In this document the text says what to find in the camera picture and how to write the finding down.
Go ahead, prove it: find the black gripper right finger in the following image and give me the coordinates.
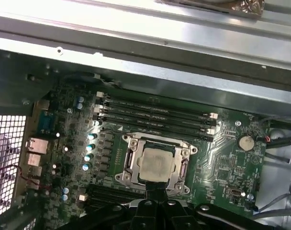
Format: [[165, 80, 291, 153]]
[[157, 182, 275, 230]]

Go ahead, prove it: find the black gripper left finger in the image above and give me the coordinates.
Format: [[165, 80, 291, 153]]
[[56, 181, 164, 230]]

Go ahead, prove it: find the metal socket cover frame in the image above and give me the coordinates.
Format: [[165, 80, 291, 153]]
[[127, 138, 188, 186]]

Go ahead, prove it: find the silver topped green CPU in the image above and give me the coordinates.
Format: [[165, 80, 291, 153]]
[[138, 147, 175, 181]]

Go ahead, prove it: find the black RAM slot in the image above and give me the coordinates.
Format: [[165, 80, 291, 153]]
[[93, 106, 217, 136], [78, 194, 136, 211], [87, 190, 146, 206], [88, 183, 147, 199], [95, 90, 219, 120], [96, 114, 214, 143], [97, 98, 218, 127]]

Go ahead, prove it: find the silver internal port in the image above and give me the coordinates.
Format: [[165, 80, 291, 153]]
[[227, 186, 244, 199]]

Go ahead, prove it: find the green motherboard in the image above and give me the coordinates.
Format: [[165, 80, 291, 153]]
[[23, 79, 272, 219]]

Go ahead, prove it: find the round silver coin battery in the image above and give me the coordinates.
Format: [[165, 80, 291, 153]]
[[236, 134, 256, 151]]

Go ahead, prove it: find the large silver port block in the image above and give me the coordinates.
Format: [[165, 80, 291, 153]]
[[26, 138, 49, 154]]

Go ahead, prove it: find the grey metal PC case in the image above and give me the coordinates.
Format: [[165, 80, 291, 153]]
[[0, 35, 291, 230]]

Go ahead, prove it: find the blue port connector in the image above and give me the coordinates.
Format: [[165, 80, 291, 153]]
[[38, 110, 56, 134]]

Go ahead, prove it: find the CPU socket with metal frame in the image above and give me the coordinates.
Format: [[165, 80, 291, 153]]
[[114, 133, 199, 196]]

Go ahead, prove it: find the thin wire locking lever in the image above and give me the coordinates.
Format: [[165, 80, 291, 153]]
[[179, 158, 187, 180], [100, 126, 127, 139]]

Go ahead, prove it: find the dark grey cable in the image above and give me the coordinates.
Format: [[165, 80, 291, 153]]
[[265, 138, 291, 151]]

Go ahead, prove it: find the thin red wire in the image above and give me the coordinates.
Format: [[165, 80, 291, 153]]
[[5, 164, 52, 190]]

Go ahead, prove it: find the square brown base plate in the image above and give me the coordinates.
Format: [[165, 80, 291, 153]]
[[157, 0, 265, 20]]

